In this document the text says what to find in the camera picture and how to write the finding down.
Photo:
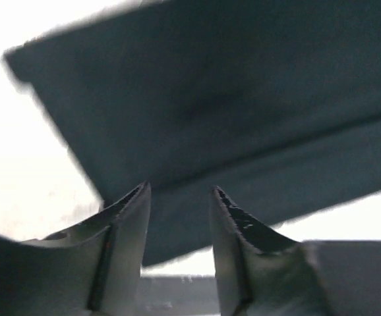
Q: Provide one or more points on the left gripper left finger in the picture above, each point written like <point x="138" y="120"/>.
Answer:
<point x="91" y="268"/>

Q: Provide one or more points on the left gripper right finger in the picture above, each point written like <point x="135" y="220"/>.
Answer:
<point x="261" y="272"/>

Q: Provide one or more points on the black t shirt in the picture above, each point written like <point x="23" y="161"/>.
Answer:
<point x="276" y="102"/>

